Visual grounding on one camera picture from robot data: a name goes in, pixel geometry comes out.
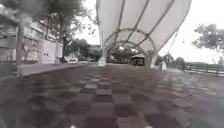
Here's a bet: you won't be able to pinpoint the dark small kiosk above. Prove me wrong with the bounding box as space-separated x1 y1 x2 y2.
130 53 146 67

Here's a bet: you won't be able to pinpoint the grey pole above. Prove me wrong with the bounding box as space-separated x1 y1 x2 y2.
15 13 26 77

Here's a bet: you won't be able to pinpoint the white car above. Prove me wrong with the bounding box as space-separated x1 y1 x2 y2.
66 56 79 65

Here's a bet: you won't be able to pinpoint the grey multi-storey building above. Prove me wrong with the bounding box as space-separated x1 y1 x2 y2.
0 4 64 65

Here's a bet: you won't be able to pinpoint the white arched canopy shelter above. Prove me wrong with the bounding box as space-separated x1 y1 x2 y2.
95 0 193 70

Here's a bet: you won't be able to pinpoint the distant green trees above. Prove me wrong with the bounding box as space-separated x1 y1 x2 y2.
68 38 102 63

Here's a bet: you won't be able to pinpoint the dark railing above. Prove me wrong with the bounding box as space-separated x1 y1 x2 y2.
181 64 224 77

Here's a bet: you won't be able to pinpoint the large tree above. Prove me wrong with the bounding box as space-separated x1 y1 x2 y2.
41 0 98 64

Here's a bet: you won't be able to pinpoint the red checkered brick path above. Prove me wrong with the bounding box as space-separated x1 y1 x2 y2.
0 63 224 128

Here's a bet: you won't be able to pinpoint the tree with sparse crown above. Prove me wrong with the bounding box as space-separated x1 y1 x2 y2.
192 23 224 54

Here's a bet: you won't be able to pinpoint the grey side pavement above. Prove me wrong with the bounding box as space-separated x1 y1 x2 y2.
0 61 93 79

